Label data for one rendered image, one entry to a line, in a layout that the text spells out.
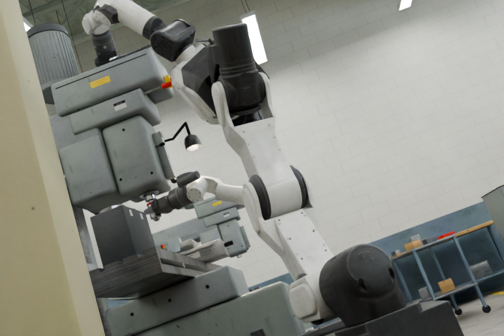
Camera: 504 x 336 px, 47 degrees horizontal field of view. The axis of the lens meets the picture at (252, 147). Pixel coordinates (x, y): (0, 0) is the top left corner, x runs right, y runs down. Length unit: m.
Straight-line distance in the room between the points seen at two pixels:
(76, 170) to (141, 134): 0.30
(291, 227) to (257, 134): 0.31
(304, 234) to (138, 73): 1.13
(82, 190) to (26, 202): 1.82
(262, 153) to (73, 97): 1.06
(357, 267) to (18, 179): 0.89
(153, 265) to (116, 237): 0.21
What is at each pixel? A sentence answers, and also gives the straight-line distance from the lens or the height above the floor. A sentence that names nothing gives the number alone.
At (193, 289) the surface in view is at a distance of 2.21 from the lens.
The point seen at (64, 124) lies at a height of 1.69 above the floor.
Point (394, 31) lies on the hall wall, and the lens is 9.83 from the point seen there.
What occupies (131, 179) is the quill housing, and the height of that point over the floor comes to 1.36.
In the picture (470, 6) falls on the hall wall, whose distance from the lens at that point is 10.21.
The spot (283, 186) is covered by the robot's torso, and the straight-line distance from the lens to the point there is 1.73.
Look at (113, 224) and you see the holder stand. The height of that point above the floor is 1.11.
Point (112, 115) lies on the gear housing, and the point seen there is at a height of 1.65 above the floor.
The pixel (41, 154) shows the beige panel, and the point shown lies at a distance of 0.64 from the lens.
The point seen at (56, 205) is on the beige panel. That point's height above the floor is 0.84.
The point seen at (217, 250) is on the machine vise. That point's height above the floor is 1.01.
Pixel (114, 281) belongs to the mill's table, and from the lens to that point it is 1.84.
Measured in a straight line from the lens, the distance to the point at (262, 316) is 2.18.
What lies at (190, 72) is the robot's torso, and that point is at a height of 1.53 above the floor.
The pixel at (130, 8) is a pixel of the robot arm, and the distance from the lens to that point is 2.24.
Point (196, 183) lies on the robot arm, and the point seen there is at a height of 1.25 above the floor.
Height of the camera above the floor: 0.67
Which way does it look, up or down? 16 degrees up
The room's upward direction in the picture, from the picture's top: 20 degrees counter-clockwise
